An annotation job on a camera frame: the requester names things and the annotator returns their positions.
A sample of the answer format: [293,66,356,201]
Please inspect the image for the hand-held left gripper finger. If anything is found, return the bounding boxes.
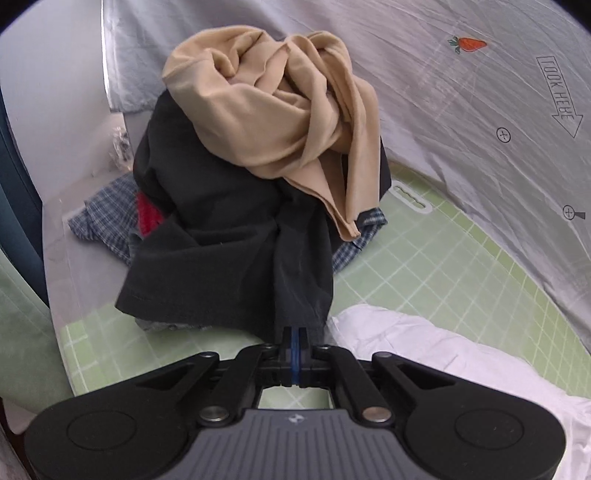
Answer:
[295,327,455,425]
[134,327,295,425]

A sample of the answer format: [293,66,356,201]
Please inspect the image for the black garment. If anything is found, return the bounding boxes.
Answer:
[115,88,392,342]

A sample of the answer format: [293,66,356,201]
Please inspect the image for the white pants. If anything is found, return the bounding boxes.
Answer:
[325,303,591,480]

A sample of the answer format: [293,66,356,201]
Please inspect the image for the green grid mat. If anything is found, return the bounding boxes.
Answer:
[55,164,591,416]

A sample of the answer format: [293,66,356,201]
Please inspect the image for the red cloth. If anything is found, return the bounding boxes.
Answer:
[136,193,165,238]

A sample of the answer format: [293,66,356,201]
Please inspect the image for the blue plaid shirt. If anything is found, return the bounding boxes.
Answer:
[68,175,387,274]

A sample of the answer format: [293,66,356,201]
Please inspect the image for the beige garment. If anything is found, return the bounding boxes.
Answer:
[163,27,380,241]

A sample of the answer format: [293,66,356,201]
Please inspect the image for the light green cloth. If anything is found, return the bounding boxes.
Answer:
[0,249,75,435]

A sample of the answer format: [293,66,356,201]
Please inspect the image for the grey printed sheet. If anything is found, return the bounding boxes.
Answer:
[102,0,591,352]

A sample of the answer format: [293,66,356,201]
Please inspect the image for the dark blue panel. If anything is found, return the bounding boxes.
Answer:
[0,90,49,308]

